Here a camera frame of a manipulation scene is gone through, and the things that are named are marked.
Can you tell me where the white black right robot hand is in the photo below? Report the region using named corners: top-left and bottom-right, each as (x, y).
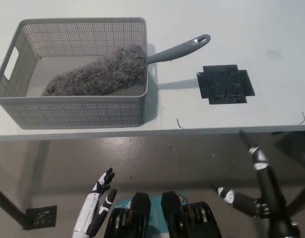
top-left (211, 128), bottom-right (291, 220)

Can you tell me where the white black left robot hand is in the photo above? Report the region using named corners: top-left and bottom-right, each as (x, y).
top-left (72, 168), bottom-right (118, 238)

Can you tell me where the grey fluffy duster with handle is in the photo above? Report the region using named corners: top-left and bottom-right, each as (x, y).
top-left (41, 34), bottom-right (212, 97)

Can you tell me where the black teal robot torso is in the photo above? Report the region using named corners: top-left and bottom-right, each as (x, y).
top-left (106, 192), bottom-right (222, 238)

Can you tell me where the black tape patch on desk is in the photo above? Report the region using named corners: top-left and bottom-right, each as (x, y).
top-left (196, 64), bottom-right (255, 105)

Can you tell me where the black floor plate with screws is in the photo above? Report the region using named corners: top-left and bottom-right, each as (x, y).
top-left (25, 205), bottom-right (58, 230)

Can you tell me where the grey perforated plastic basket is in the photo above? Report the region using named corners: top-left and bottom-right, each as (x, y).
top-left (0, 17), bottom-right (150, 129)

